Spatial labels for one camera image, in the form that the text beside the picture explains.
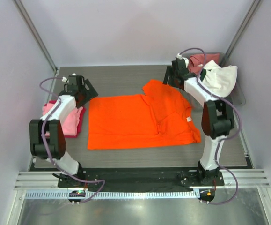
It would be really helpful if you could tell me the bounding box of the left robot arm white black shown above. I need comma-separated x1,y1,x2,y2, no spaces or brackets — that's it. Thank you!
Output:
29,74,98,187

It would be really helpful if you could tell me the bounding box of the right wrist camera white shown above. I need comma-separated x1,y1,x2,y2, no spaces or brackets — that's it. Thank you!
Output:
176,53,189,68

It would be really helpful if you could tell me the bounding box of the dusty red t shirt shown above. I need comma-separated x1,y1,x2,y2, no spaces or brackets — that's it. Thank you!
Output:
188,53,220,74

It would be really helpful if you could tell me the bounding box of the aluminium corner post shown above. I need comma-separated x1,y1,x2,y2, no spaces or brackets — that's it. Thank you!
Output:
225,0,263,59
13,0,58,74

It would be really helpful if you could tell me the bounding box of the folded magenta t shirt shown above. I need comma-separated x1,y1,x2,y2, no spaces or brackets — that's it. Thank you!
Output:
45,100,87,138

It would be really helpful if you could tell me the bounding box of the white t shirt green collar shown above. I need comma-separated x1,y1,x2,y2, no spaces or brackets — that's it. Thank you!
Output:
201,60,238,98

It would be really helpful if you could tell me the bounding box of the grey plastic bin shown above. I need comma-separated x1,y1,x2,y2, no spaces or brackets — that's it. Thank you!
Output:
183,52,245,106

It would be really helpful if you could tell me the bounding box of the folded light pink t shirt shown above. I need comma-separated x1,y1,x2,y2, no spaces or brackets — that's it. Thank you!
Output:
41,103,81,136

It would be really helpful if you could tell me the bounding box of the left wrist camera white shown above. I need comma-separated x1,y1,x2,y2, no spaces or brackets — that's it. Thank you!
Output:
61,73,76,83

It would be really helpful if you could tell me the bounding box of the right aluminium corner post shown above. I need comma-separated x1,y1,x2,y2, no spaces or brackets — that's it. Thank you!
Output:
225,0,263,59

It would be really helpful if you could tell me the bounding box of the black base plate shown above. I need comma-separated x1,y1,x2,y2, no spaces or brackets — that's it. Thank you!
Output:
54,167,225,201

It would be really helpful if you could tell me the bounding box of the orange t shirt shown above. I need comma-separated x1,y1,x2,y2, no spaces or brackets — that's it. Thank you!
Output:
87,79,201,150

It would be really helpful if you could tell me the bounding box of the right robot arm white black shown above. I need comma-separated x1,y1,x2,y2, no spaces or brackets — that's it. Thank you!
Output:
163,58,234,186

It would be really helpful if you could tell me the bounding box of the left aluminium corner post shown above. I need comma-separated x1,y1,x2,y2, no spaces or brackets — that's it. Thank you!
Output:
13,0,58,74

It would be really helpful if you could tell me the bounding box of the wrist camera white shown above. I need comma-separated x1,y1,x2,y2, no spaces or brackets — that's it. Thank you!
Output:
61,73,76,83
176,53,189,68

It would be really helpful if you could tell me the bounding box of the slotted cable duct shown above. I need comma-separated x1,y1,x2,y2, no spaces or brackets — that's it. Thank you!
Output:
25,189,200,200

